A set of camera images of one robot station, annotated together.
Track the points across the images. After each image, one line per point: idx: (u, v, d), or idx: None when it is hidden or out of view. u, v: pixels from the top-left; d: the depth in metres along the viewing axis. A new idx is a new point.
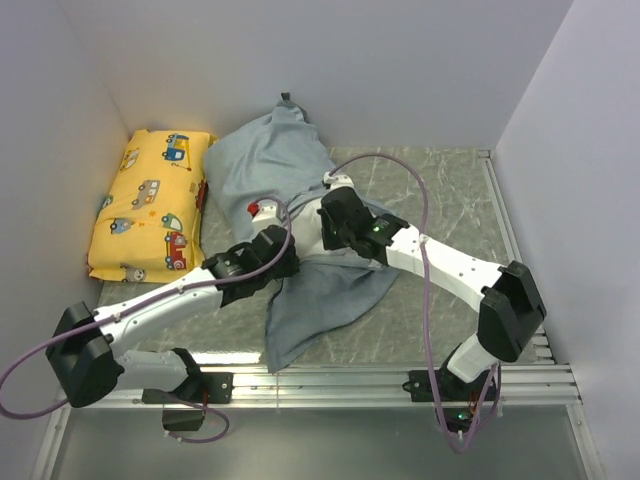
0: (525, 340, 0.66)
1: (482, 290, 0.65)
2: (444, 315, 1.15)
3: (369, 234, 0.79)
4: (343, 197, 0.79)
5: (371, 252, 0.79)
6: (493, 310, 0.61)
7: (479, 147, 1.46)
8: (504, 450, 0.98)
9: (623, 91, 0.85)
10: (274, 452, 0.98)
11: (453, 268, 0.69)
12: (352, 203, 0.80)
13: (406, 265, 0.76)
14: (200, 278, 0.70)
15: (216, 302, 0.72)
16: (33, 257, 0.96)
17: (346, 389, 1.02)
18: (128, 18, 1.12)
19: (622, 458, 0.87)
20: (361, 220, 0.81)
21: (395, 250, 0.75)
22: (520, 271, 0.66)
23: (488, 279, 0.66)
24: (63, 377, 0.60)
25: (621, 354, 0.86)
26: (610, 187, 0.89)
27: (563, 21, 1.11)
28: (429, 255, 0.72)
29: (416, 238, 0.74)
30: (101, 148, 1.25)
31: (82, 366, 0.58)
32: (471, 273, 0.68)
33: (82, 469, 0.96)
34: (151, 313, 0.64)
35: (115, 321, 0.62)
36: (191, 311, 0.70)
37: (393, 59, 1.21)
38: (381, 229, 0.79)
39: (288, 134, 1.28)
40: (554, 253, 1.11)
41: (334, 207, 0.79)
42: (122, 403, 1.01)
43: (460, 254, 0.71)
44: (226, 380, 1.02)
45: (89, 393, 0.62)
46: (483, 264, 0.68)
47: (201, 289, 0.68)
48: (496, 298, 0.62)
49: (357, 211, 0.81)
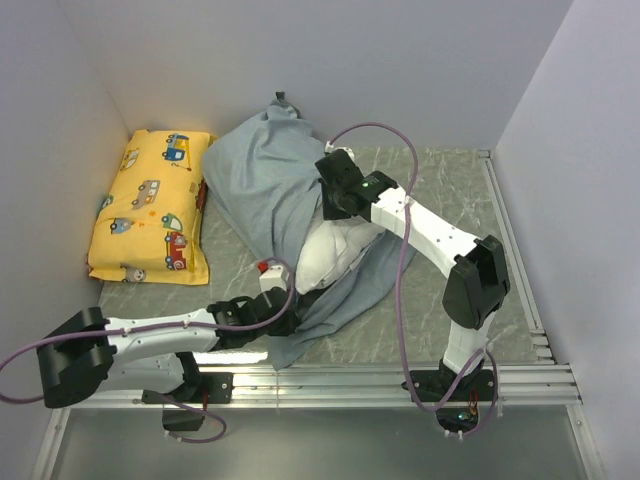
0: (487, 310, 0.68)
1: (454, 258, 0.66)
2: (444, 315, 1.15)
3: (358, 189, 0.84)
4: (335, 156, 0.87)
5: (357, 206, 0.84)
6: (462, 280, 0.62)
7: (479, 147, 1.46)
8: (504, 450, 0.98)
9: (623, 90, 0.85)
10: (274, 453, 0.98)
11: (432, 234, 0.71)
12: (343, 161, 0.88)
13: (390, 224, 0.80)
14: (203, 318, 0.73)
15: (206, 347, 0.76)
16: (34, 257, 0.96)
17: (346, 389, 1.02)
18: (129, 18, 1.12)
19: (622, 459, 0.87)
20: (350, 178, 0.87)
21: (380, 207, 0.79)
22: (493, 247, 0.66)
23: (463, 249, 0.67)
24: (45, 375, 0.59)
25: (621, 355, 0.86)
26: (611, 187, 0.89)
27: (562, 22, 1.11)
28: (412, 218, 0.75)
29: (402, 200, 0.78)
30: (101, 148, 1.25)
31: (76, 370, 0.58)
32: (447, 240, 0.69)
33: (82, 469, 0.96)
34: (155, 339, 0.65)
35: (124, 335, 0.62)
36: (184, 346, 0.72)
37: (394, 59, 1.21)
38: (371, 185, 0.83)
39: (285, 132, 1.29)
40: (554, 253, 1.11)
41: (326, 167, 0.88)
42: (122, 403, 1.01)
43: (442, 222, 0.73)
44: (227, 380, 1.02)
45: (66, 397, 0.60)
46: (462, 234, 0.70)
47: (203, 331, 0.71)
48: (465, 268, 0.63)
49: (348, 169, 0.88)
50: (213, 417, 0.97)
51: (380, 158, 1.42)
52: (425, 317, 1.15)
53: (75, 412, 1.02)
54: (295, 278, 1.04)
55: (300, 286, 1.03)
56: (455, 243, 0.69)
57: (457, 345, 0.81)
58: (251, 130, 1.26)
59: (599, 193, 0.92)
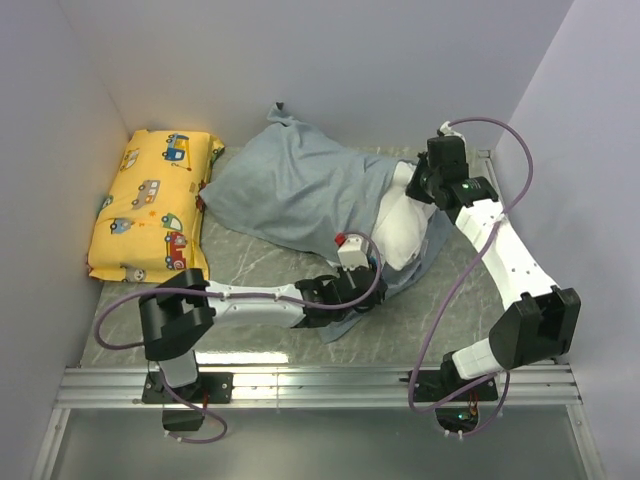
0: (531, 357, 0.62)
1: (521, 294, 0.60)
2: (444, 315, 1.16)
3: (455, 187, 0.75)
4: (448, 142, 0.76)
5: (447, 204, 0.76)
6: (519, 316, 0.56)
7: (479, 146, 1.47)
8: (504, 449, 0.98)
9: (624, 91, 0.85)
10: (274, 453, 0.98)
11: (509, 261, 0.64)
12: (454, 150, 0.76)
13: (470, 234, 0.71)
14: (291, 294, 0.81)
15: (292, 322, 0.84)
16: (33, 257, 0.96)
17: (347, 390, 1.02)
18: (129, 18, 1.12)
19: (623, 460, 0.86)
20: (455, 172, 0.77)
21: (468, 214, 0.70)
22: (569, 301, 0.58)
23: (534, 289, 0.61)
24: (148, 327, 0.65)
25: (622, 356, 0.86)
26: (613, 187, 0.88)
27: (562, 22, 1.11)
28: (497, 237, 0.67)
29: (495, 215, 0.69)
30: (101, 148, 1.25)
31: (175, 324, 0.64)
32: (522, 274, 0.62)
33: (82, 470, 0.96)
34: (250, 305, 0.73)
35: (223, 299, 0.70)
36: (273, 317, 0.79)
37: (394, 59, 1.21)
38: (470, 189, 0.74)
39: (308, 134, 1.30)
40: (553, 254, 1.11)
41: (435, 150, 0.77)
42: (122, 403, 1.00)
43: (527, 252, 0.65)
44: (227, 380, 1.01)
45: (166, 353, 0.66)
46: (541, 274, 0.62)
47: (291, 304, 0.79)
48: (529, 305, 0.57)
49: (456, 161, 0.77)
50: (213, 417, 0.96)
51: None
52: (425, 317, 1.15)
53: (75, 412, 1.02)
54: (389, 256, 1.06)
55: (394, 263, 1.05)
56: (531, 280, 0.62)
57: (476, 370, 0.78)
58: (280, 139, 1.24)
59: (599, 196, 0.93)
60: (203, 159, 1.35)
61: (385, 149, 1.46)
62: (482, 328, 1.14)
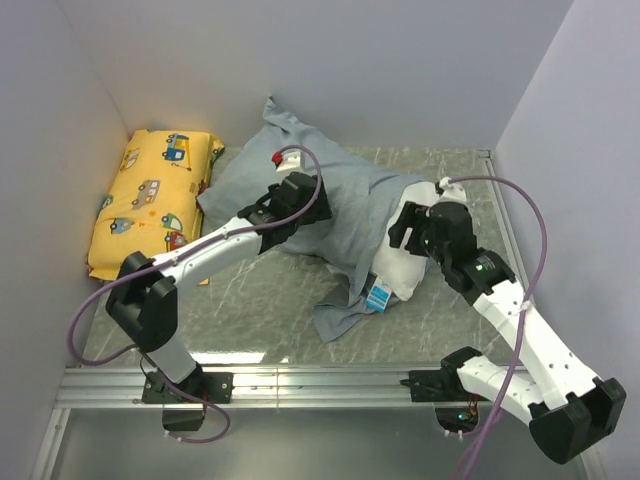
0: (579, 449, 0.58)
1: (568, 397, 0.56)
2: (444, 315, 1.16)
3: (468, 267, 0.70)
4: (458, 217, 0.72)
5: (462, 287, 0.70)
6: (568, 423, 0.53)
7: (479, 147, 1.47)
8: (503, 449, 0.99)
9: (624, 91, 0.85)
10: (274, 453, 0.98)
11: (543, 356, 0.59)
12: (464, 227, 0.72)
13: (493, 320, 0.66)
14: (239, 226, 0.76)
15: (257, 247, 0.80)
16: (33, 256, 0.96)
17: (347, 390, 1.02)
18: (129, 18, 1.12)
19: (623, 459, 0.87)
20: (464, 248, 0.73)
21: (491, 302, 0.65)
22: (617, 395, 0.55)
23: (580, 388, 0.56)
24: (128, 322, 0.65)
25: (622, 357, 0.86)
26: (612, 187, 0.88)
27: (563, 21, 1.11)
28: (526, 329, 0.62)
29: (519, 301, 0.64)
30: (101, 148, 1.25)
31: (147, 307, 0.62)
32: (563, 370, 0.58)
33: (82, 470, 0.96)
34: (203, 257, 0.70)
35: (174, 264, 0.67)
36: (234, 256, 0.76)
37: (394, 60, 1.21)
38: (485, 269, 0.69)
39: (311, 138, 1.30)
40: (553, 255, 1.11)
41: (443, 225, 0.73)
42: (122, 403, 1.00)
43: (559, 341, 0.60)
44: (227, 380, 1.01)
45: (157, 337, 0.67)
46: (579, 365, 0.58)
47: (243, 234, 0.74)
48: (578, 410, 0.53)
49: (465, 235, 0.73)
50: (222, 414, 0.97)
51: (381, 158, 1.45)
52: (424, 318, 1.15)
53: (75, 412, 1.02)
54: (397, 289, 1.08)
55: (402, 294, 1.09)
56: (574, 377, 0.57)
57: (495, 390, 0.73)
58: None
59: (599, 196, 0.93)
60: (203, 158, 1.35)
61: (385, 149, 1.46)
62: (482, 329, 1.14)
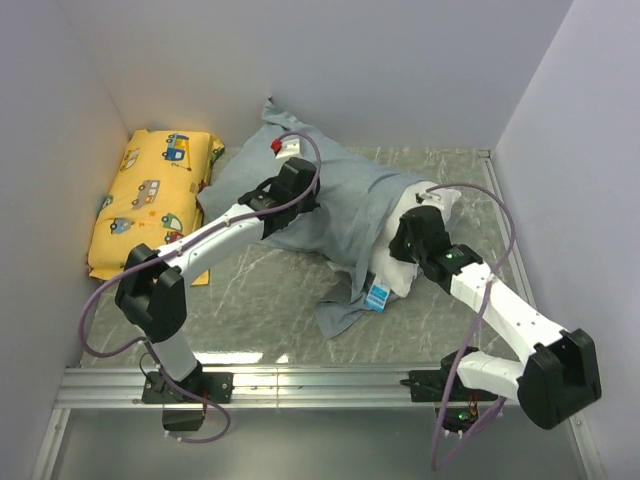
0: (567, 412, 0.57)
1: (535, 346, 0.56)
2: (444, 315, 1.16)
3: (441, 259, 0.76)
4: (428, 216, 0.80)
5: (437, 277, 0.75)
6: (540, 372, 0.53)
7: (479, 147, 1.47)
8: (503, 449, 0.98)
9: (624, 92, 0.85)
10: (274, 454, 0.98)
11: (510, 316, 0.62)
12: (434, 224, 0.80)
13: (467, 299, 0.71)
14: (241, 213, 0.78)
15: (261, 233, 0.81)
16: (33, 256, 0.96)
17: (347, 390, 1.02)
18: (129, 18, 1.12)
19: (623, 459, 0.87)
20: (437, 243, 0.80)
21: (460, 279, 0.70)
22: (583, 343, 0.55)
23: (546, 339, 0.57)
24: (137, 316, 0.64)
25: (622, 357, 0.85)
26: (612, 187, 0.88)
27: (563, 21, 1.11)
28: (493, 296, 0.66)
29: (486, 276, 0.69)
30: (101, 148, 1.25)
31: (155, 296, 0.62)
32: (529, 326, 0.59)
33: (82, 470, 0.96)
34: (207, 246, 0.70)
35: (179, 254, 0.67)
36: (238, 244, 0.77)
37: (394, 60, 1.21)
38: (454, 257, 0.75)
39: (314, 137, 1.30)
40: (553, 254, 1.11)
41: (417, 224, 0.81)
42: (122, 403, 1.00)
43: (526, 304, 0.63)
44: (227, 380, 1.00)
45: (168, 327, 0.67)
46: (547, 322, 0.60)
47: (245, 220, 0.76)
48: (545, 356, 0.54)
49: (437, 233, 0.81)
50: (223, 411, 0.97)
51: (381, 158, 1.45)
52: (424, 317, 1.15)
53: (75, 412, 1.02)
54: (394, 285, 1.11)
55: (400, 290, 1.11)
56: (539, 331, 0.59)
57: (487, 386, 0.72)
58: None
59: (599, 196, 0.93)
60: (203, 158, 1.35)
61: (385, 149, 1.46)
62: (482, 328, 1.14)
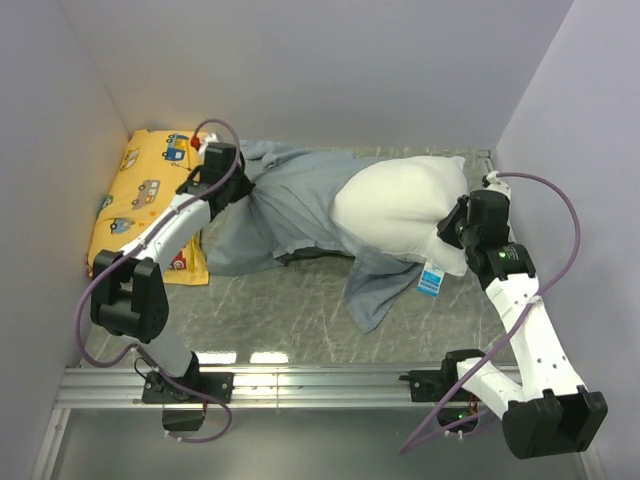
0: (544, 453, 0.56)
1: (543, 391, 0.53)
2: (444, 315, 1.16)
3: (490, 252, 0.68)
4: (492, 201, 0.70)
5: (478, 269, 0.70)
6: (537, 416, 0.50)
7: (479, 146, 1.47)
8: (503, 449, 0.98)
9: (624, 91, 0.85)
10: (274, 454, 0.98)
11: (535, 349, 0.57)
12: (498, 214, 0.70)
13: (498, 307, 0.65)
14: (184, 198, 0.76)
15: (208, 214, 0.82)
16: (33, 256, 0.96)
17: (347, 390, 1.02)
18: (128, 17, 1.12)
19: (623, 460, 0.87)
20: (495, 235, 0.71)
21: (500, 286, 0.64)
22: (596, 407, 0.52)
23: (561, 389, 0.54)
24: (122, 321, 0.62)
25: (623, 357, 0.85)
26: (613, 187, 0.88)
27: (563, 20, 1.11)
28: (528, 319, 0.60)
29: (529, 294, 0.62)
30: (101, 149, 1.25)
31: (140, 293, 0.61)
32: (549, 369, 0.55)
33: (82, 470, 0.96)
34: (168, 234, 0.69)
35: (144, 246, 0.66)
36: (193, 227, 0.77)
37: (394, 59, 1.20)
38: (507, 257, 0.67)
39: (287, 153, 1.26)
40: (554, 255, 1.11)
41: (478, 208, 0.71)
42: (122, 403, 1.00)
43: (557, 343, 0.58)
44: (227, 380, 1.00)
45: (155, 322, 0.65)
46: (569, 370, 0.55)
47: (192, 205, 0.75)
48: (550, 405, 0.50)
49: (497, 223, 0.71)
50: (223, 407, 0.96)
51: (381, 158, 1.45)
52: (425, 317, 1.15)
53: (75, 412, 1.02)
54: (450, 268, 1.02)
55: (458, 269, 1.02)
56: (559, 378, 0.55)
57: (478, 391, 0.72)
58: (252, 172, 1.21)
59: (598, 196, 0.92)
60: None
61: (385, 149, 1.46)
62: (482, 328, 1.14)
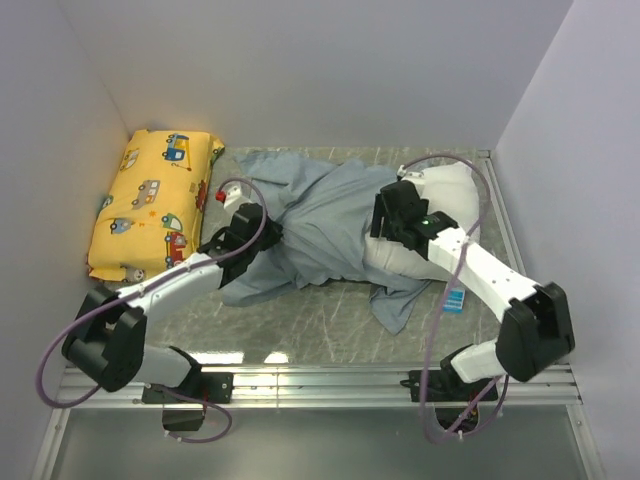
0: (540, 363, 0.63)
1: (510, 301, 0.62)
2: (444, 315, 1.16)
3: (417, 227, 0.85)
4: (403, 188, 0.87)
5: (415, 244, 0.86)
6: (515, 323, 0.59)
7: (479, 147, 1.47)
8: (503, 448, 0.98)
9: (624, 91, 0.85)
10: (275, 454, 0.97)
11: (487, 275, 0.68)
12: (409, 194, 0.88)
13: (445, 262, 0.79)
14: (200, 258, 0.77)
15: (218, 280, 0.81)
16: (33, 256, 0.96)
17: (347, 390, 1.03)
18: (128, 17, 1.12)
19: (623, 459, 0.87)
20: (414, 212, 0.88)
21: (437, 244, 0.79)
22: (554, 295, 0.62)
23: (521, 293, 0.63)
24: (89, 362, 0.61)
25: (621, 357, 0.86)
26: (613, 187, 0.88)
27: (563, 22, 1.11)
28: (468, 258, 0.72)
29: (460, 240, 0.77)
30: (101, 148, 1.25)
31: (115, 341, 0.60)
32: (504, 283, 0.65)
33: (82, 470, 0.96)
34: (169, 288, 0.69)
35: (140, 295, 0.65)
36: (195, 290, 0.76)
37: (394, 59, 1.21)
38: (430, 224, 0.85)
39: (301, 177, 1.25)
40: (553, 255, 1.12)
41: (392, 196, 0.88)
42: (122, 403, 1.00)
43: (503, 265, 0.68)
44: (227, 380, 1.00)
45: (120, 374, 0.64)
46: (521, 278, 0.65)
47: (205, 267, 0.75)
48: (520, 310, 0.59)
49: (412, 203, 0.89)
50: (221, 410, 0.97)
51: (381, 158, 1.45)
52: (425, 318, 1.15)
53: (75, 412, 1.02)
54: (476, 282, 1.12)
55: None
56: (516, 287, 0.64)
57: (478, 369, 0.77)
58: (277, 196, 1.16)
59: (599, 196, 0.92)
60: (203, 158, 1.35)
61: (385, 149, 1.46)
62: (482, 328, 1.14)
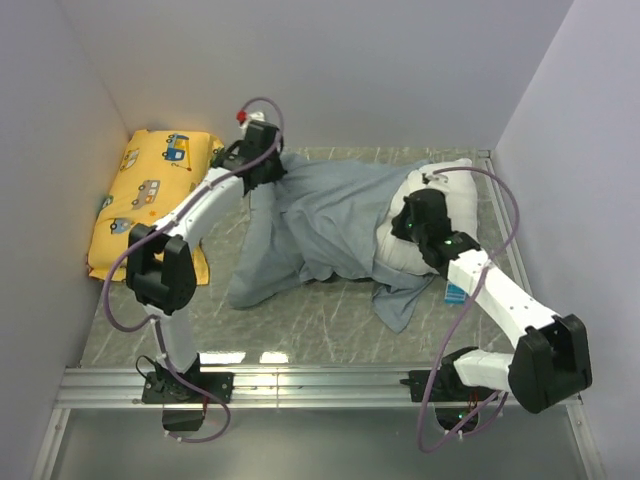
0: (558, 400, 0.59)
1: (526, 330, 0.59)
2: (444, 315, 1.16)
3: (440, 245, 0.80)
4: (434, 203, 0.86)
5: (435, 262, 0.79)
6: (529, 353, 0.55)
7: (479, 147, 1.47)
8: (504, 449, 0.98)
9: (624, 91, 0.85)
10: (274, 454, 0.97)
11: (505, 300, 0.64)
12: (439, 211, 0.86)
13: (463, 283, 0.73)
14: (218, 174, 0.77)
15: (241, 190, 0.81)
16: (34, 256, 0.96)
17: (347, 390, 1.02)
18: (129, 18, 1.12)
19: (623, 459, 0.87)
20: (439, 228, 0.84)
21: (457, 265, 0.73)
22: (573, 328, 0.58)
23: (538, 323, 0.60)
24: (150, 292, 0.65)
25: (621, 357, 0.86)
26: (613, 186, 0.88)
27: (562, 23, 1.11)
28: (487, 282, 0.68)
29: (482, 262, 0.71)
30: (101, 148, 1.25)
31: (168, 269, 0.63)
32: (521, 310, 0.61)
33: (81, 469, 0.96)
34: (198, 212, 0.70)
35: (176, 224, 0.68)
36: (223, 205, 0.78)
37: (394, 59, 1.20)
38: (453, 243, 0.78)
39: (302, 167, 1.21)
40: (554, 255, 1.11)
41: (421, 208, 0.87)
42: (122, 403, 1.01)
43: (521, 290, 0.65)
44: (227, 381, 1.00)
45: (182, 295, 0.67)
46: (540, 307, 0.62)
47: (225, 182, 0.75)
48: (536, 339, 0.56)
49: (440, 219, 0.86)
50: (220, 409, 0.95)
51: (381, 158, 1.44)
52: (425, 317, 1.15)
53: (75, 412, 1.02)
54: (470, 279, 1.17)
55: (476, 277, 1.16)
56: (531, 314, 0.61)
57: (483, 377, 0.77)
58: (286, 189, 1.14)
59: (598, 195, 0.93)
60: (203, 158, 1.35)
61: (385, 149, 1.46)
62: (482, 328, 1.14)
